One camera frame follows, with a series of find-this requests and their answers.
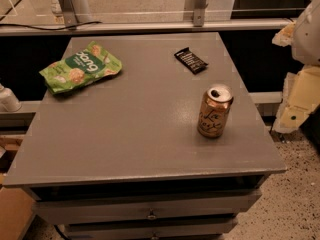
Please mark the left metal bracket post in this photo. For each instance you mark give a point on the left metal bracket post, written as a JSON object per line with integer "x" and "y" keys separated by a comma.
{"x": 68, "y": 13}

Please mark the grey drawer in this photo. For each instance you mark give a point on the grey drawer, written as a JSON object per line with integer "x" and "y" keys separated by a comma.
{"x": 150, "y": 230}
{"x": 146, "y": 207}

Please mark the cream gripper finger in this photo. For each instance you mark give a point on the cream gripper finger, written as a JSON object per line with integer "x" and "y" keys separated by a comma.
{"x": 300, "y": 98}
{"x": 284, "y": 37}

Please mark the grey drawer cabinet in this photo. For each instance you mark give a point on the grey drawer cabinet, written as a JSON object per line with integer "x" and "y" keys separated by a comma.
{"x": 137, "y": 135}

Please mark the brown cardboard box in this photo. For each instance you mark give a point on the brown cardboard box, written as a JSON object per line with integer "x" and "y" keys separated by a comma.
{"x": 15, "y": 205}

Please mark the lower grey drawer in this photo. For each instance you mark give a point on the lower grey drawer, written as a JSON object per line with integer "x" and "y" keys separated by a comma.
{"x": 150, "y": 230}

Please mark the metal bracket post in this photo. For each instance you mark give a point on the metal bracket post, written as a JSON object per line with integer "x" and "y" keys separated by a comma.
{"x": 68, "y": 13}
{"x": 194, "y": 11}

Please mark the upper grey drawer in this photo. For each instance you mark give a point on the upper grey drawer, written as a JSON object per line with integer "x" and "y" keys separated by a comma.
{"x": 146, "y": 207}

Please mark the white pipe at left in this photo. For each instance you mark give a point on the white pipe at left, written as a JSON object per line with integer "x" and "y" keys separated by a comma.
{"x": 8, "y": 99}

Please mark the orange LaCroix soda can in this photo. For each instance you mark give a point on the orange LaCroix soda can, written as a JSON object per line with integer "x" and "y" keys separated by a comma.
{"x": 214, "y": 110}

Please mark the green snack chip bag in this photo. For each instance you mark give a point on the green snack chip bag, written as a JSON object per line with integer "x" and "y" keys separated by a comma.
{"x": 81, "y": 69}

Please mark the right metal bracket post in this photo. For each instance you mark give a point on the right metal bracket post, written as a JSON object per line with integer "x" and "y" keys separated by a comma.
{"x": 194, "y": 11}

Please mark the black snack bar wrapper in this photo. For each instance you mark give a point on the black snack bar wrapper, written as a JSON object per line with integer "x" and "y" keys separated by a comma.
{"x": 190, "y": 60}

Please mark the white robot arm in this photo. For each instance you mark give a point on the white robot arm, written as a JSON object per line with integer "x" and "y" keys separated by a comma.
{"x": 305, "y": 46}

